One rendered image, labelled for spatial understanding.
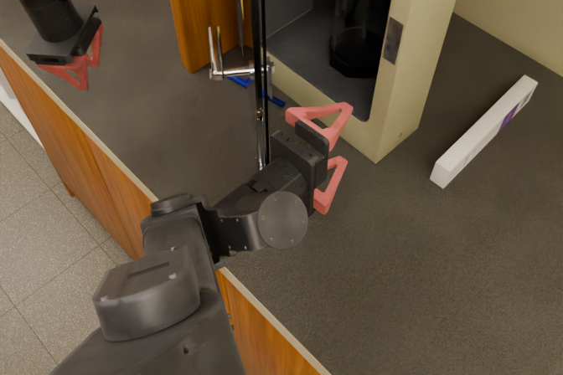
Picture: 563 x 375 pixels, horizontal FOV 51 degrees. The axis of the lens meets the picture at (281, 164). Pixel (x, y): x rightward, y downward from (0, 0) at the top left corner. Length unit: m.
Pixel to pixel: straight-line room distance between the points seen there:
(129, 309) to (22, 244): 1.91
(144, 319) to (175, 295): 0.01
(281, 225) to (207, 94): 0.55
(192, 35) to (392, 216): 0.46
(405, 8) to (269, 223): 0.33
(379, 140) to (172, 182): 0.34
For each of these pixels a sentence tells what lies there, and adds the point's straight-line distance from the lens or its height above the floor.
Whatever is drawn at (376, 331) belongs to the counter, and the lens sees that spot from 0.85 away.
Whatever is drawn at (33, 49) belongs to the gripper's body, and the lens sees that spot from 0.85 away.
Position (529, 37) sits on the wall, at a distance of 1.25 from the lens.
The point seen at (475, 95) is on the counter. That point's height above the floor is 0.94.
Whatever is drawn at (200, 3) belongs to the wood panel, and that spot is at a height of 1.08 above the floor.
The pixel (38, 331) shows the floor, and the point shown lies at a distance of 1.98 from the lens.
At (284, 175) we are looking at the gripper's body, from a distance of 0.66.
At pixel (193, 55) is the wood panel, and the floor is 0.98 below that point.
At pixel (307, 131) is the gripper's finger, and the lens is 0.65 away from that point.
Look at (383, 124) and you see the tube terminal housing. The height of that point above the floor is 1.04.
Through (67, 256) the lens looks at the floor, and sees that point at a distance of 2.06.
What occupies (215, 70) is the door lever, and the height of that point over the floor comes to 1.21.
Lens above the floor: 1.73
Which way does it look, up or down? 54 degrees down
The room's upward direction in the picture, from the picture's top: straight up
